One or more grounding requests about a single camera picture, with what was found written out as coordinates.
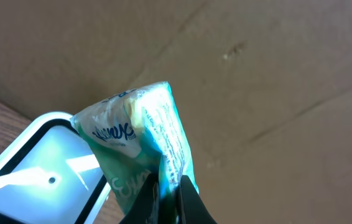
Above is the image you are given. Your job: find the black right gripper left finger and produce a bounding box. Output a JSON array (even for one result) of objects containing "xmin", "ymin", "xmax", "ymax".
[{"xmin": 119, "ymin": 174, "xmax": 160, "ymax": 224}]

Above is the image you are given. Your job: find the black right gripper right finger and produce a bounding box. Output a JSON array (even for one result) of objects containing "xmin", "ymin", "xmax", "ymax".
[{"xmin": 177, "ymin": 175, "xmax": 217, "ymax": 224}]

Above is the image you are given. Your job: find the small teal tissue pack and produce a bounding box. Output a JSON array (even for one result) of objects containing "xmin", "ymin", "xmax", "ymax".
[{"xmin": 70, "ymin": 82, "xmax": 195, "ymax": 223}]

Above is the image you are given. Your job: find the white barcode scanner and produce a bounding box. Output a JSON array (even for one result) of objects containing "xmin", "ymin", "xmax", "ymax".
[{"xmin": 0, "ymin": 111, "xmax": 110, "ymax": 223}]

